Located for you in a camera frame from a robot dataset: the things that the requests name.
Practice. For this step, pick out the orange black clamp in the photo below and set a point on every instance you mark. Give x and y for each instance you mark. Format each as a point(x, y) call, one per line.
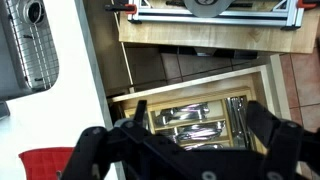
point(130, 9)
point(306, 3)

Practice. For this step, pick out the wooden fork organizer tray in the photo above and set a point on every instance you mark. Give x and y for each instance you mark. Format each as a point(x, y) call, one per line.
point(190, 100)

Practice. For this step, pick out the aluminium base frame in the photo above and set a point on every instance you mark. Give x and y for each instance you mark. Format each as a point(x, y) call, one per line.
point(166, 13)

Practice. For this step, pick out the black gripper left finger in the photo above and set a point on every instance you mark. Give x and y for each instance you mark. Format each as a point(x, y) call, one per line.
point(96, 146)

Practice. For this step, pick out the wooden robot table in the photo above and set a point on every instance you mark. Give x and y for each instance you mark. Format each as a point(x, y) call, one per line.
point(216, 36)

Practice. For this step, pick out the steel sink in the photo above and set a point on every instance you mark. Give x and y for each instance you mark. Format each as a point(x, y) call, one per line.
point(6, 66)

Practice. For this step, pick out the red cloth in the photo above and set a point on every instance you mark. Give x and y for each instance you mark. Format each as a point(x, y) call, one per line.
point(43, 163)

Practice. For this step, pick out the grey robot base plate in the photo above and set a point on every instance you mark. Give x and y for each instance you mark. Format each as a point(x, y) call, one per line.
point(206, 8)

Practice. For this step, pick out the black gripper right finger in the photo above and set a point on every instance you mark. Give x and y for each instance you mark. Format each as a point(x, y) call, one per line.
point(283, 140)

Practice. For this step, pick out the metal sink grid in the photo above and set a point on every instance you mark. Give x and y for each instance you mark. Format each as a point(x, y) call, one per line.
point(40, 66)

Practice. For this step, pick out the wooden drawer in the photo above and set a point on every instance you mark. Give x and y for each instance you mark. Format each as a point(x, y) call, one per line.
point(200, 90)

